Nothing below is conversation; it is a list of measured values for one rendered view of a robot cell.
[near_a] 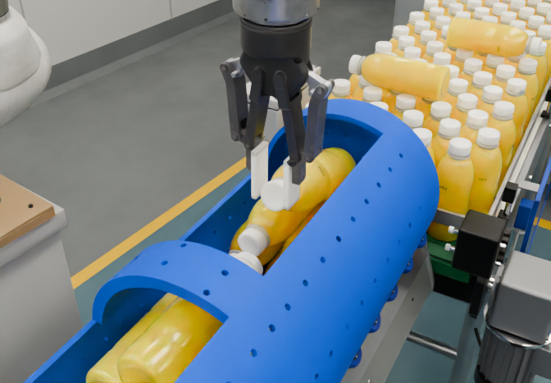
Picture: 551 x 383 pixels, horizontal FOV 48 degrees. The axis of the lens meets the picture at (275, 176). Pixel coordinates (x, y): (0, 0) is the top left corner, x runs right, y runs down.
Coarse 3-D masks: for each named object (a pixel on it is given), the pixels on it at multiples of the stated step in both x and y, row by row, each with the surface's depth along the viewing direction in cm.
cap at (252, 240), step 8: (248, 232) 85; (256, 232) 85; (240, 240) 86; (248, 240) 85; (256, 240) 84; (264, 240) 85; (248, 248) 86; (256, 248) 85; (264, 248) 86; (256, 256) 86
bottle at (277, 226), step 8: (256, 208) 88; (264, 208) 87; (312, 208) 94; (248, 216) 89; (256, 216) 87; (264, 216) 86; (272, 216) 86; (280, 216) 87; (288, 216) 88; (296, 216) 89; (304, 216) 91; (248, 224) 88; (256, 224) 87; (264, 224) 86; (272, 224) 86; (280, 224) 87; (288, 224) 87; (296, 224) 89; (264, 232) 85; (272, 232) 86; (280, 232) 87; (288, 232) 88; (272, 240) 87; (280, 240) 88
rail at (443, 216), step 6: (438, 210) 113; (444, 210) 113; (438, 216) 114; (444, 216) 113; (450, 216) 112; (456, 216) 112; (462, 216) 112; (438, 222) 115; (444, 222) 114; (450, 222) 113; (456, 222) 113; (456, 228) 113
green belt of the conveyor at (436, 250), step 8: (432, 240) 118; (432, 248) 117; (440, 248) 116; (432, 256) 117; (440, 256) 116; (448, 256) 115; (432, 264) 117; (440, 264) 116; (448, 264) 115; (440, 272) 117; (448, 272) 116; (456, 272) 115; (464, 272) 114; (464, 280) 116
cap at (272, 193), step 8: (272, 184) 76; (280, 184) 75; (264, 192) 76; (272, 192) 76; (280, 192) 75; (264, 200) 77; (272, 200) 76; (280, 200) 76; (272, 208) 76; (280, 208) 76
